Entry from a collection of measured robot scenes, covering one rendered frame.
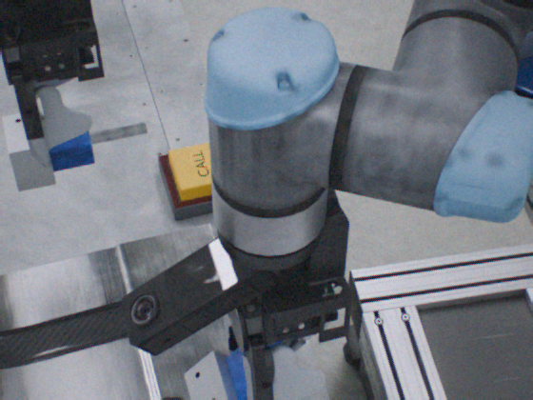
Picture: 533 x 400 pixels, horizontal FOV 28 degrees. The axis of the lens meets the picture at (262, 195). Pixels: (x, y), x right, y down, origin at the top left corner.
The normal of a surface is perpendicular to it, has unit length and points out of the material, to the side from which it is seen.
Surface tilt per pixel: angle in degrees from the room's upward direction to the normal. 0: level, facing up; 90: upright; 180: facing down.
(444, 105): 1
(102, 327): 4
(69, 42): 90
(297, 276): 90
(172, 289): 32
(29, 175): 90
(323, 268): 90
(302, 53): 1
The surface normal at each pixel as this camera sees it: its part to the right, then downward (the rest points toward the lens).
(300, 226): 0.46, 0.66
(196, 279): -0.50, -0.42
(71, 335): -0.04, -0.63
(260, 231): -0.21, 0.74
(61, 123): 0.27, 0.59
